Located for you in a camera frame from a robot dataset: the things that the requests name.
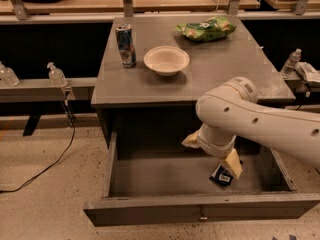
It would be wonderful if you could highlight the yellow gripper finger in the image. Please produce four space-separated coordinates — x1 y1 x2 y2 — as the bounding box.
182 131 199 148
221 149 242 180

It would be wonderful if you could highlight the dark blue rxbar wrapper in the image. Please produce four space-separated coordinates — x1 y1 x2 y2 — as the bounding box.
209 164 233 186

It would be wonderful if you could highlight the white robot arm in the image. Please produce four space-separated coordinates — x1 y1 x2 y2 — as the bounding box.
182 77 320 177

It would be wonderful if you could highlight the metal drawer knob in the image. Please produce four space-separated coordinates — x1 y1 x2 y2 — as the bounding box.
199 208 208 222

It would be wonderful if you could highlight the open grey drawer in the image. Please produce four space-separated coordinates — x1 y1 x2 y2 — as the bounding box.
83 112 320 228

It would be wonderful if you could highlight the grey wooden cabinet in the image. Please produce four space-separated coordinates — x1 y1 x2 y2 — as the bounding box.
91 14 295 139

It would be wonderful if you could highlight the white bowl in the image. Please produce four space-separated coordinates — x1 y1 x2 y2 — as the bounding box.
144 46 190 76

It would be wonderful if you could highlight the green chip bag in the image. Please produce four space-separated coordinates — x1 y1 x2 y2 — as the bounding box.
176 16 236 42

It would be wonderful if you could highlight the white crumpled paper packet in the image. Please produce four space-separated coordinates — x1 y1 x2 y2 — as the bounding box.
296 62 320 83

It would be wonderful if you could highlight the clear water bottle right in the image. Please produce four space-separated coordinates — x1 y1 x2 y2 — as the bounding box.
280 49 302 79

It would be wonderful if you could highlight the blue energy drink can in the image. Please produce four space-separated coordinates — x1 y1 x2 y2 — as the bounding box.
116 24 136 68

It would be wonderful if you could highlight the grey low shelf left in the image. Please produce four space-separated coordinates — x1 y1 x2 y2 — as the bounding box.
0 77 96 103

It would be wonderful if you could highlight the clear pump sanitizer bottle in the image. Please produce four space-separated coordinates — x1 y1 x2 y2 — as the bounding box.
47 62 67 87

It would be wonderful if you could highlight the clear bottle at left edge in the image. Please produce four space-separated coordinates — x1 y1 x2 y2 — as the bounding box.
0 62 20 86

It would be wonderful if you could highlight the black floor cable left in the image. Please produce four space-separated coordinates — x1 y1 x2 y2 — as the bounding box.
0 87 77 195

